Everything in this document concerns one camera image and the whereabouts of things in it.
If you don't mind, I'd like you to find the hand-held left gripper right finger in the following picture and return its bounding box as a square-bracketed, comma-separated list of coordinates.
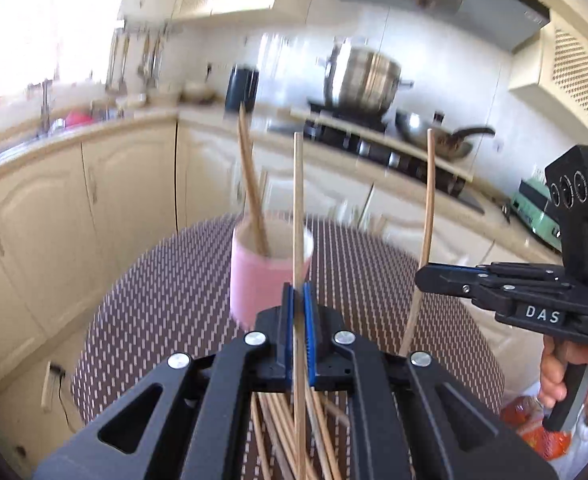
[304, 284, 560, 480]

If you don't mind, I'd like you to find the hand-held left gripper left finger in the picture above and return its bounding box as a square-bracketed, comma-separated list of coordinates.
[34, 284, 295, 480]

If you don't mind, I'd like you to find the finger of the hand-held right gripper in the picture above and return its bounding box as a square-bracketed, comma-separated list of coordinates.
[415, 264, 572, 309]
[476, 261, 565, 282]

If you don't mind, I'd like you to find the pink cup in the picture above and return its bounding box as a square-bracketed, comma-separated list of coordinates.
[230, 212, 315, 328]

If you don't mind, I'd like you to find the wooden chopstick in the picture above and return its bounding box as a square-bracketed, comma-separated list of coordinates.
[238, 102, 271, 257]
[292, 132, 309, 480]
[399, 129, 435, 357]

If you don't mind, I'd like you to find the bunch of wooden chopsticks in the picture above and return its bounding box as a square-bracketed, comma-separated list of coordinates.
[249, 390, 349, 480]

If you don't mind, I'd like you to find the person's right hand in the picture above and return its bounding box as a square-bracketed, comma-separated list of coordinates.
[539, 334, 588, 427]

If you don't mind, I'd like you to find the green appliance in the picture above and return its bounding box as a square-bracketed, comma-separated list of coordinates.
[511, 177, 565, 253]

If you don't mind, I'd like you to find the round table brown dotted cloth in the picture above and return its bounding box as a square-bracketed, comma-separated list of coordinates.
[71, 215, 505, 480]

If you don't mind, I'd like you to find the orange plastic bag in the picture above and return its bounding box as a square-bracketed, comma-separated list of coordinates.
[501, 395, 572, 461]

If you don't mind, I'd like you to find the black gas stove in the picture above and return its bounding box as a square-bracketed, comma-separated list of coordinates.
[269, 102, 485, 211]

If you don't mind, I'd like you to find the steel stockpot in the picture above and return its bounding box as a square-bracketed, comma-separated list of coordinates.
[319, 42, 415, 116]

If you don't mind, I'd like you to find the dark kettle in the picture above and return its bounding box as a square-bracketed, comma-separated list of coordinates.
[224, 64, 259, 113]

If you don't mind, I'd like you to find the grey range hood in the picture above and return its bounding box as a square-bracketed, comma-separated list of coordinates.
[309, 0, 552, 53]

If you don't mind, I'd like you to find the cream base cabinet run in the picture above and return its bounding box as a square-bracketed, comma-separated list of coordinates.
[0, 115, 565, 411]

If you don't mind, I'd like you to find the metal sink faucet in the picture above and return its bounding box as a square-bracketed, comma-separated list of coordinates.
[38, 77, 57, 136]

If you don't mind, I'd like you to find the window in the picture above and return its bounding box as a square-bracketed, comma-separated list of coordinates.
[0, 0, 139, 103]

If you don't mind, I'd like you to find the steel wok black handle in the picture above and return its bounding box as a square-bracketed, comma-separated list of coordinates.
[394, 110, 497, 161]

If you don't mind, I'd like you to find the wall power socket with plug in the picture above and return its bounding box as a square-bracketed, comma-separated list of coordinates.
[41, 360, 67, 413]

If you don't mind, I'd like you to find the metal utensil rail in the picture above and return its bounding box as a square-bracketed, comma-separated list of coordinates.
[106, 19, 185, 41]

